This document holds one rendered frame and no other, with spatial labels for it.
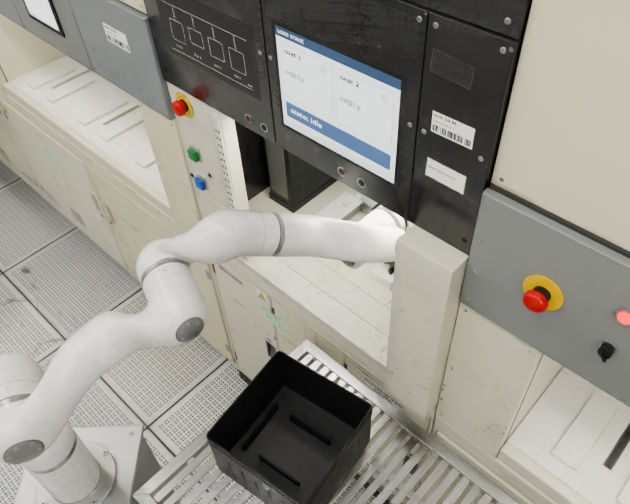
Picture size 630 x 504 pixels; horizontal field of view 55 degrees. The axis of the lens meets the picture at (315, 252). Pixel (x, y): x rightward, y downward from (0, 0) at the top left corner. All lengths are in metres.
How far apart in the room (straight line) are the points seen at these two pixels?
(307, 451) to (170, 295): 0.60
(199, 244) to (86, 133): 1.40
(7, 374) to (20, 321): 1.74
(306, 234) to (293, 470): 0.61
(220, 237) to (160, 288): 0.15
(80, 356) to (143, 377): 1.45
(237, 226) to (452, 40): 0.50
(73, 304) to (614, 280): 2.50
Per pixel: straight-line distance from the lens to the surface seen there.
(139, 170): 2.22
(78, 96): 2.70
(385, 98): 1.01
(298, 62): 1.13
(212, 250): 1.13
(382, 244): 1.25
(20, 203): 3.68
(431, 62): 0.92
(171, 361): 2.69
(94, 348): 1.23
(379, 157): 1.09
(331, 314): 1.65
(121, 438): 1.68
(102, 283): 3.07
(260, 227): 1.15
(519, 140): 0.91
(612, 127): 0.84
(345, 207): 1.88
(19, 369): 1.36
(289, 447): 1.57
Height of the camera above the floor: 2.19
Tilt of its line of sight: 48 degrees down
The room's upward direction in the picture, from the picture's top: 4 degrees counter-clockwise
